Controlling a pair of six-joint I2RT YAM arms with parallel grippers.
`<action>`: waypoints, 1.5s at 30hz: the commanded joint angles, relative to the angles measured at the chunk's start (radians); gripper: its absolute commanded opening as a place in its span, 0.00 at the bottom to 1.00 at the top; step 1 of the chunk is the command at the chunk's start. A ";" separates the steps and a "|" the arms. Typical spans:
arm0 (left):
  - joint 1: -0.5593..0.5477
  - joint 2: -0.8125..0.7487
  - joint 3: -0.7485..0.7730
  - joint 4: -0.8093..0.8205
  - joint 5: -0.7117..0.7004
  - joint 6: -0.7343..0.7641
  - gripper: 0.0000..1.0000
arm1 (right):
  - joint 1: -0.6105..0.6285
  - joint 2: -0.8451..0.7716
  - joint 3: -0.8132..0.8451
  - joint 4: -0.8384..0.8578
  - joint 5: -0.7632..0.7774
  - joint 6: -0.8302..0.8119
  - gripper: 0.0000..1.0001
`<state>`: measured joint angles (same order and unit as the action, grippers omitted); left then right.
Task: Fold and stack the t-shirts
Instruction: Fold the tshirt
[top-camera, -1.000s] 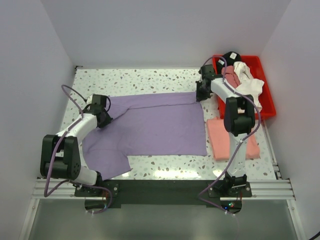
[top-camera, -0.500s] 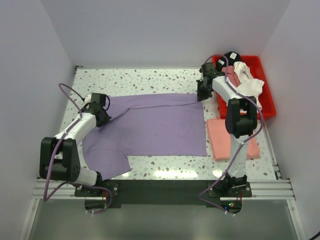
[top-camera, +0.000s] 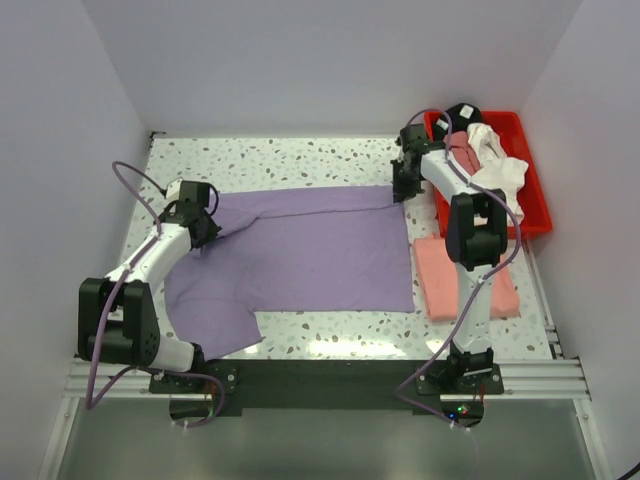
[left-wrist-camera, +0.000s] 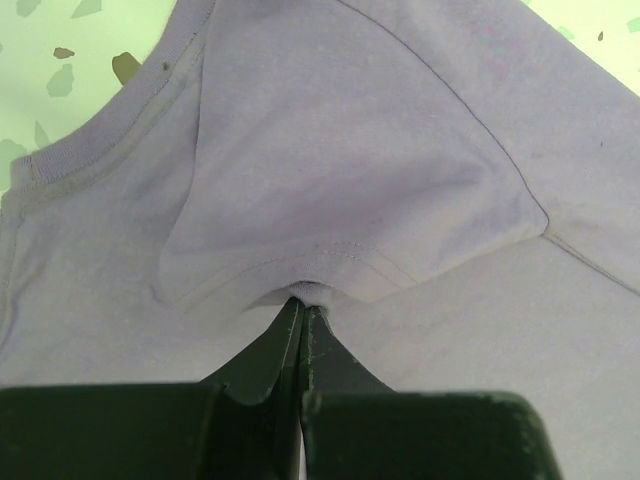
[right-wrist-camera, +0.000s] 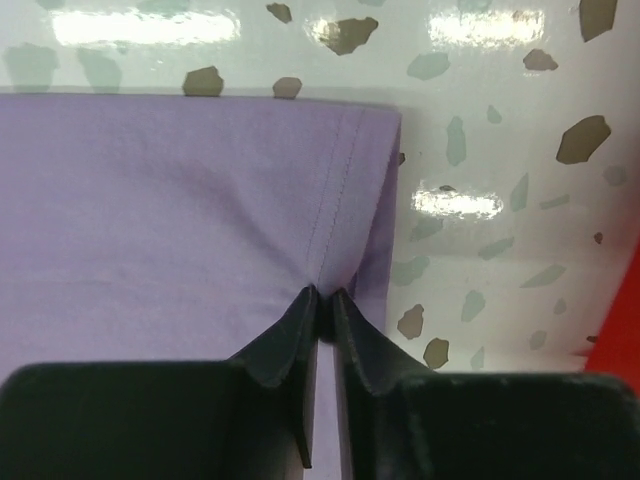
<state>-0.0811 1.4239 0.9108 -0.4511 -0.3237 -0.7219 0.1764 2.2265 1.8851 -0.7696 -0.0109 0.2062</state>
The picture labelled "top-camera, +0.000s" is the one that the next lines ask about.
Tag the dusty pink t-shirt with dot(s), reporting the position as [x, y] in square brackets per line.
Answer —
[463, 152]

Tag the lavender purple t-shirt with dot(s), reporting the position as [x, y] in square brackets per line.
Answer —
[311, 249]

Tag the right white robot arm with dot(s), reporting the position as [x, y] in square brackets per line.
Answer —
[476, 236]

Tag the black t-shirt with label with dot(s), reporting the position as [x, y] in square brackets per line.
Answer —
[455, 119]

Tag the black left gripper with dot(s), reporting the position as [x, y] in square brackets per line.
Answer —
[213, 229]

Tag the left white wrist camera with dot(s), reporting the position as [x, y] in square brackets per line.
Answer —
[172, 191]

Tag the red plastic bin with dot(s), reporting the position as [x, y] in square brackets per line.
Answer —
[537, 219]

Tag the white printed t-shirt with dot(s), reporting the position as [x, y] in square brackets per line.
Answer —
[494, 168]

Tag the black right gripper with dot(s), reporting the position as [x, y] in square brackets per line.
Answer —
[400, 191]

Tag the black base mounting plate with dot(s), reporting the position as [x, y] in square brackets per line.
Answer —
[193, 398]

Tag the aluminium extrusion rail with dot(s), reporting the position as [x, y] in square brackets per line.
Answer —
[526, 379]

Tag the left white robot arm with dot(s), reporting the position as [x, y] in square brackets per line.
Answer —
[117, 318]

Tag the folded salmon pink t-shirt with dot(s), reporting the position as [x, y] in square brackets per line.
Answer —
[438, 279]

